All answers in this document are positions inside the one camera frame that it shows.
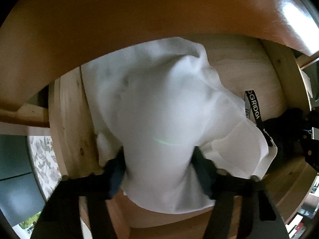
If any brown drawer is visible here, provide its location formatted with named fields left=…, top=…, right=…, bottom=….
left=1, top=0, right=318, bottom=111
left=0, top=33, right=319, bottom=239

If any white plain cloth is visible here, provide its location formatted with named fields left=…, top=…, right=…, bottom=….
left=81, top=37, right=277, bottom=214

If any floral grey white rug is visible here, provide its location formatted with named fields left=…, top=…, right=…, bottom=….
left=27, top=136, right=62, bottom=200

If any black branded waistband garment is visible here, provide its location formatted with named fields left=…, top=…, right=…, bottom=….
left=244, top=90, right=274, bottom=147

